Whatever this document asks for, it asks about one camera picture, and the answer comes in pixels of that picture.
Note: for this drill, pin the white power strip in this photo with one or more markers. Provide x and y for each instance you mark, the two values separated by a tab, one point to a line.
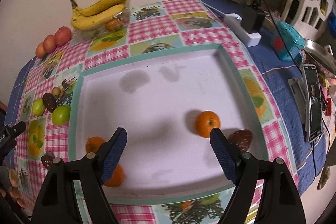
234	22

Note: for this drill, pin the smartphone on stand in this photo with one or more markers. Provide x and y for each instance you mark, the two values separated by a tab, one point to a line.
313	125

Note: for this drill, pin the dark brown date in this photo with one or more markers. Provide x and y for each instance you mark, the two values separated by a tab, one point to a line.
47	161
49	102
241	139

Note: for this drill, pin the yellow banana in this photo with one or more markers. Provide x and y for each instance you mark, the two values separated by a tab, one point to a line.
97	7
80	22

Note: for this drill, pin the orange tangerine tray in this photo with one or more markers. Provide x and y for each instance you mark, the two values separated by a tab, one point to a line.
205	122

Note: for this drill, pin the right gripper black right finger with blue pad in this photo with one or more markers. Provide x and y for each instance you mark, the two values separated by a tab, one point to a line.
280	201

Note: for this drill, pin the clear plastic fruit container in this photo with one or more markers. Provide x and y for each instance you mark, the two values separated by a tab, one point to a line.
89	33

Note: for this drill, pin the upper yellow banana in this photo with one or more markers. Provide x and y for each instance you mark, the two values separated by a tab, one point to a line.
97	7

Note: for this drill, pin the metal bowl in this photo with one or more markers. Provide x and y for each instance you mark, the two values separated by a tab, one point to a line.
321	58

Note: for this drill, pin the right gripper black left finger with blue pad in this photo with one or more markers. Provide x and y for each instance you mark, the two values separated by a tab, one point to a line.
56	201

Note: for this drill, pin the black power adapter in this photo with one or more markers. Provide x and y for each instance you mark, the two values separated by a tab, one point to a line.
252	19

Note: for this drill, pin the teal plastic toy box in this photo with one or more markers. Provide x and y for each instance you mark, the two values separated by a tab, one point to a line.
287	42

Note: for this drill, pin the medium red apple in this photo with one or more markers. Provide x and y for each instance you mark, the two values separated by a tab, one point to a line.
49	44

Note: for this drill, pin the tangerine inside plastic container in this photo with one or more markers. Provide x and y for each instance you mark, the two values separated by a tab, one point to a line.
113	25

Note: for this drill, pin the small orange peach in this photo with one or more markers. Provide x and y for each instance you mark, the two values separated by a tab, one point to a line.
40	51

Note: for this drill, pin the white tray teal rim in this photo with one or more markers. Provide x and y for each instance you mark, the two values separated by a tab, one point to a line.
156	97

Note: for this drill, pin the person's left hand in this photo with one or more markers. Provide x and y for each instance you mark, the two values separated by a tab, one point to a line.
10	184

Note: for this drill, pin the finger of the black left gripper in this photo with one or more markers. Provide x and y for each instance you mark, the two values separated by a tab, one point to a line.
8	137

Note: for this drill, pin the lower yellow banana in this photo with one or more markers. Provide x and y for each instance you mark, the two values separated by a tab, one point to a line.
80	22

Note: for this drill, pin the large red apple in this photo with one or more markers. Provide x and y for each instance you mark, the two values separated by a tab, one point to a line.
62	36

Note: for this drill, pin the orange tangerine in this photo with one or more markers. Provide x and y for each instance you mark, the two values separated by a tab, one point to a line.
93	144
117	177

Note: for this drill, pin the large green jujube fruit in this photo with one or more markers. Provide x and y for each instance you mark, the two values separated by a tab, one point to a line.
61	115

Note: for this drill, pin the small green jujube fruit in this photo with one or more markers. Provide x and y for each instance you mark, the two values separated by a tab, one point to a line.
38	107

